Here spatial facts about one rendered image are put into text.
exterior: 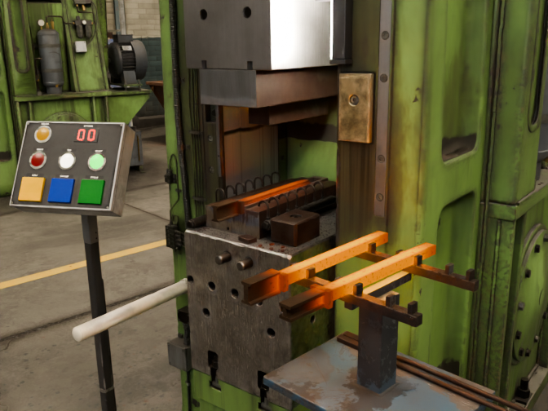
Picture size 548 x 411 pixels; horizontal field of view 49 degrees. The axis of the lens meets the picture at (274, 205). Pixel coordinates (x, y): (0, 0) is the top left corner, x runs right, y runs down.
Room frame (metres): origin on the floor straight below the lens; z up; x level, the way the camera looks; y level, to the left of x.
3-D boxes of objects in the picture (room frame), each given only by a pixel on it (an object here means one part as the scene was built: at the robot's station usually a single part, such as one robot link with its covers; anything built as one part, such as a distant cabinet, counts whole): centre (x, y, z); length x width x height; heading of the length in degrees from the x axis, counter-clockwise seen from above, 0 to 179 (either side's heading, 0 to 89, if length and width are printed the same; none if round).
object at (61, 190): (1.77, 0.64, 1.01); 0.07 x 0.05 x 0.07; 77
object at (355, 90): (1.53, -0.21, 1.27); 0.09 x 0.02 x 0.17; 52
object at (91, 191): (1.75, 0.54, 1.01); 0.07 x 0.05 x 0.07; 77
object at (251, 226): (1.78, -0.01, 0.96); 0.42 x 0.20 x 0.09; 142
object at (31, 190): (1.79, 0.74, 1.01); 0.07 x 0.05 x 0.07; 77
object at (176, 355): (1.93, 0.33, 0.36); 0.09 x 0.07 x 0.12; 52
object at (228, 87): (1.78, -0.01, 1.32); 0.42 x 0.20 x 0.10; 142
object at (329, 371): (1.15, -0.22, 0.71); 0.40 x 0.30 x 0.02; 45
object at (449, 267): (1.07, -0.30, 0.98); 0.23 x 0.06 x 0.02; 135
